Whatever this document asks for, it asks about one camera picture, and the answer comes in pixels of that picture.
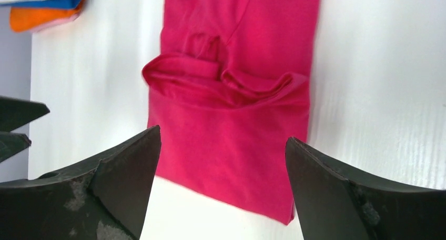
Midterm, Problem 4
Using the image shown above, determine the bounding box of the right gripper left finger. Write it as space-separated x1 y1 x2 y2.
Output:
1 126 161 239

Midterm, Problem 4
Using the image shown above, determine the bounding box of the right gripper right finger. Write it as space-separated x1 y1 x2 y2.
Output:
286 137 445 240

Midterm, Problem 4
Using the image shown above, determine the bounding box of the blue folded t shirt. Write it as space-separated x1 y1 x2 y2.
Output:
1 0 81 9

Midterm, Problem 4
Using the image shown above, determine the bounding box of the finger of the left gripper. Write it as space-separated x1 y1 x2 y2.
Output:
1 96 50 132
1 132 32 162

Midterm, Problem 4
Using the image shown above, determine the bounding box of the orange folded t shirt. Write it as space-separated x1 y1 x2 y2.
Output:
9 0 85 33

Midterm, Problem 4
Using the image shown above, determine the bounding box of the pink t shirt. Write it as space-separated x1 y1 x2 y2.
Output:
142 0 320 225

